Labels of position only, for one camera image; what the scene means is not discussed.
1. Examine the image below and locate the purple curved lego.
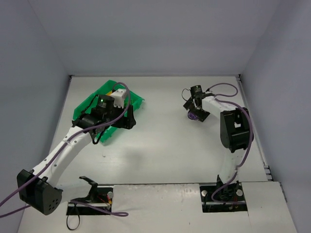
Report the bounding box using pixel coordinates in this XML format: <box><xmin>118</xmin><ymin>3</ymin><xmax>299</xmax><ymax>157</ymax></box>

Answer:
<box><xmin>188</xmin><ymin>112</ymin><xmax>198</xmax><ymax>120</ymax></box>

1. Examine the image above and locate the green compartment tray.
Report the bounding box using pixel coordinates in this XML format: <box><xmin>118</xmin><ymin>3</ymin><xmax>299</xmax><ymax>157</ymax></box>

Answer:
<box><xmin>72</xmin><ymin>80</ymin><xmax>144</xmax><ymax>143</ymax></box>

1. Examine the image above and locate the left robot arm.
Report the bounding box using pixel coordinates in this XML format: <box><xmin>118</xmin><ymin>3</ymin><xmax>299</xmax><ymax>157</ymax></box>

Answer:
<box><xmin>17</xmin><ymin>95</ymin><xmax>136</xmax><ymax>216</ymax></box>

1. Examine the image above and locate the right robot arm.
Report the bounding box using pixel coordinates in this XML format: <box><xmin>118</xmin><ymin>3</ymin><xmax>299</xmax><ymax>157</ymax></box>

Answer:
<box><xmin>183</xmin><ymin>83</ymin><xmax>254</xmax><ymax>202</ymax></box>

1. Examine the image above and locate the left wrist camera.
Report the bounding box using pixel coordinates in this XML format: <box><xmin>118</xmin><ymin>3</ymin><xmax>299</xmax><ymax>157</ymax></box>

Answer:
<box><xmin>110</xmin><ymin>89</ymin><xmax>127</xmax><ymax>109</ymax></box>

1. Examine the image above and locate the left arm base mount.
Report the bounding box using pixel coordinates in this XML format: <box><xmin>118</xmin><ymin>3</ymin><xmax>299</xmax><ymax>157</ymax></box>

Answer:
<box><xmin>66</xmin><ymin>186</ymin><xmax>113</xmax><ymax>216</ymax></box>

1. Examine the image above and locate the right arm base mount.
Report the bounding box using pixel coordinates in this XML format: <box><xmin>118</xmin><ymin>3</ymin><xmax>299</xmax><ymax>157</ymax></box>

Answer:
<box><xmin>199</xmin><ymin>182</ymin><xmax>248</xmax><ymax>213</ymax></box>

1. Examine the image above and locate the black thin cable left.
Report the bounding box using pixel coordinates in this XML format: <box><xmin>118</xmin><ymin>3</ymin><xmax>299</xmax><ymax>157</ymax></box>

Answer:
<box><xmin>66</xmin><ymin>203</ymin><xmax>81</xmax><ymax>231</ymax></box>

